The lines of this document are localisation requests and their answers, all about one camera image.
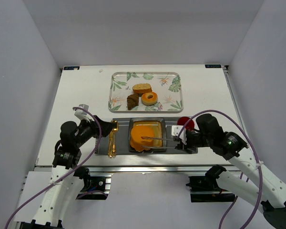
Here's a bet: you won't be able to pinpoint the round orange bun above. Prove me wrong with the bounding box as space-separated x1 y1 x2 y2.
130 125 154 152

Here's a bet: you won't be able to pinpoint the silver metal tongs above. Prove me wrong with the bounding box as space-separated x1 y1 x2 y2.
141 136 179 142

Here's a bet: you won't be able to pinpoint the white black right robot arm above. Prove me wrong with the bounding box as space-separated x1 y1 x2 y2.
171 110 286 229

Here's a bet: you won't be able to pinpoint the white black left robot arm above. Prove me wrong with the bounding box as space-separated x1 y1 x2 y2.
20 115 117 229

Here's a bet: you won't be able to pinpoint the sliced bread loaf piece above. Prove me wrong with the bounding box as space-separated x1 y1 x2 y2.
132 83 152 94

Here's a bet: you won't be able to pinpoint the gold knife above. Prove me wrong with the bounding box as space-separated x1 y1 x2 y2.
108 131 113 158

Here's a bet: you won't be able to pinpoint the red cup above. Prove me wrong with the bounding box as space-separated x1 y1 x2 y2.
177 116 195 131

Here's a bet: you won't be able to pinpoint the dark brown croissant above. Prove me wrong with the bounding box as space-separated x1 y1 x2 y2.
127 94 139 110

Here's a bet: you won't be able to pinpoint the black square plate, tan centre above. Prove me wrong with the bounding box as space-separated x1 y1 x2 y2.
128 117 166 153

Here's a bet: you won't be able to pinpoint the floral leaf-pattern serving tray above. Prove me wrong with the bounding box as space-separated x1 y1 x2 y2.
108 72 184 113

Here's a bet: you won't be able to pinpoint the left blue corner label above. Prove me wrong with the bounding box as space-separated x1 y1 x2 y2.
63 66 80 71

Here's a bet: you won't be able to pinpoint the blue corner label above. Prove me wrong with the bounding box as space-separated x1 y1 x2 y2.
204 64 222 69
63 66 80 71

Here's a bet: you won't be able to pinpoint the right blue corner label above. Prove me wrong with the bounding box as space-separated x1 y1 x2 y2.
204 64 222 69

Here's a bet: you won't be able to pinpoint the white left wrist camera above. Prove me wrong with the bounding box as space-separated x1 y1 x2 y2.
73 104 89 121

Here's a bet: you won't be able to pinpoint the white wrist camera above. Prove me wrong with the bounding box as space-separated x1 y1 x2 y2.
171 125 186 145
73 104 89 121

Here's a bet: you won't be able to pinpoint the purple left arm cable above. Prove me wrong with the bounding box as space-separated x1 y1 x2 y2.
3 107 103 229

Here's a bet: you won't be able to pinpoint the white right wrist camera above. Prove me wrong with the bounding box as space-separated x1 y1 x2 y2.
171 125 186 145

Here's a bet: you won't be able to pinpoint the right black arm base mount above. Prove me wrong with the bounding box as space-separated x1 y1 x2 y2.
186 176 235 203

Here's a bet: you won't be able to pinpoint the orange ring bagel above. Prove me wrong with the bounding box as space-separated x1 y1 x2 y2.
141 92 158 105

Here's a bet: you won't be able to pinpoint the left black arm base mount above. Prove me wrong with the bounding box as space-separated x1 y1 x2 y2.
75 167 112 200

